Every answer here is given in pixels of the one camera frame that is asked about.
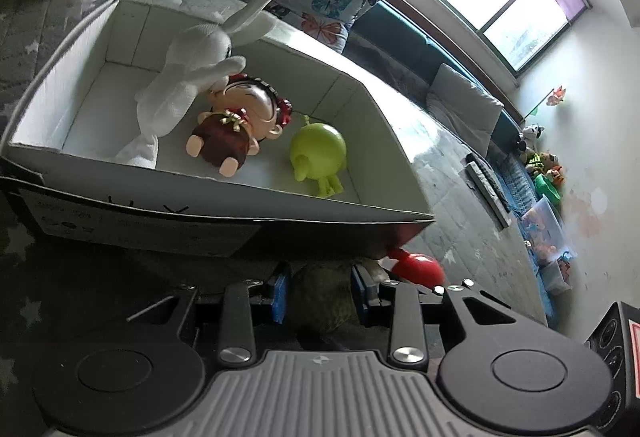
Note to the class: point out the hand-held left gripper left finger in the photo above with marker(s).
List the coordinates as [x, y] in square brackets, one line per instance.
[281, 294]

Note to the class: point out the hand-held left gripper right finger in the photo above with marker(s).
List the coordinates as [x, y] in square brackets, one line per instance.
[358, 292]

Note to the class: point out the olive plush toy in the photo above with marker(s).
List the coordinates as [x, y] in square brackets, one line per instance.
[322, 299]

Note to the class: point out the white cardboard box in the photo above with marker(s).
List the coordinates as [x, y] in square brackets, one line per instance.
[210, 197]

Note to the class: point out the red plastic toy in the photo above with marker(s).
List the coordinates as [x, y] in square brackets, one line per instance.
[419, 269]

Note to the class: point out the green plastic alien toy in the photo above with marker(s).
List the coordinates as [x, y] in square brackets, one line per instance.
[317, 152]

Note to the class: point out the clear plastic bin of toys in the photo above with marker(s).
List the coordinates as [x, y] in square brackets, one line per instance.
[547, 229]

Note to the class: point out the grey remote control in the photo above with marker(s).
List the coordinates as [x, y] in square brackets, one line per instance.
[492, 197]

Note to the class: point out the black remote control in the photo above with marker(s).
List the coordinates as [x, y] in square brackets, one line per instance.
[475, 163]

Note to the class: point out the doll figure in brown dress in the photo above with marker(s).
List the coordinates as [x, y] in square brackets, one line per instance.
[237, 122]

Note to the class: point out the grey pillow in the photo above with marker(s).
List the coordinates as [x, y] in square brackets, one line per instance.
[467, 104]

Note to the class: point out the pile of plush toys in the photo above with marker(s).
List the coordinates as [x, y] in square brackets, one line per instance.
[542, 159]

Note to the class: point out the white rabbit plush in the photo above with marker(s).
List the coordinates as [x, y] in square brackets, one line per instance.
[192, 67]

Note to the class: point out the teal sofa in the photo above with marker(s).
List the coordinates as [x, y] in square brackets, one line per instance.
[415, 42]

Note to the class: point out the toy flower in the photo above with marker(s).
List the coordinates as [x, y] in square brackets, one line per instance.
[556, 95]

